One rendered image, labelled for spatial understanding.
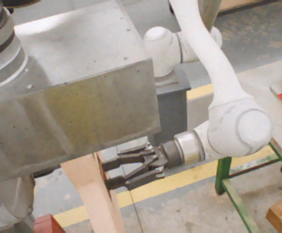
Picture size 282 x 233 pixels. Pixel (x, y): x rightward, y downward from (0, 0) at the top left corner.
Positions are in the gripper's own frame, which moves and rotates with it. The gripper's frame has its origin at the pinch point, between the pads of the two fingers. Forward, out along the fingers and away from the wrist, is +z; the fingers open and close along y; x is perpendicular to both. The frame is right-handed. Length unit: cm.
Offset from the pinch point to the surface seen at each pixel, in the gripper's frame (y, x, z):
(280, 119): 14, -12, -61
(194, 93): 148, -68, -78
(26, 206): -11.8, 8.6, 16.2
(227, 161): 50, -58, -57
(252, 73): 37, -5, -65
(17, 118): -27.2, 35.3, 4.6
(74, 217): 78, -88, 35
